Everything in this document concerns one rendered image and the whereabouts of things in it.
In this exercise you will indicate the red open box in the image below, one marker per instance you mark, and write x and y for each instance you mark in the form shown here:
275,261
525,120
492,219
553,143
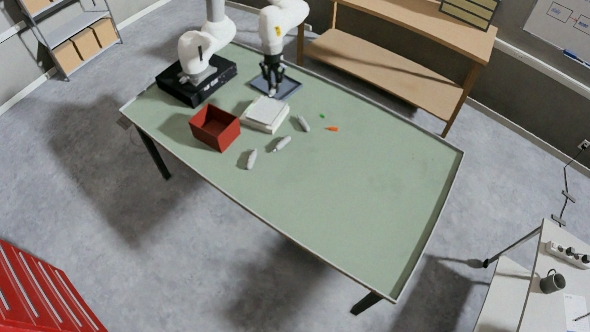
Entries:
214,120

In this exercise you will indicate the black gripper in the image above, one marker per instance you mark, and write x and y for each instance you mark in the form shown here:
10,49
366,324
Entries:
268,61

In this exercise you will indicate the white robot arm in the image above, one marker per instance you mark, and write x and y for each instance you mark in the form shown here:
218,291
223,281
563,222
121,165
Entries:
194,51

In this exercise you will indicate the white digital scale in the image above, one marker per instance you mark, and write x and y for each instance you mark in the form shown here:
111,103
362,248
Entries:
265,110

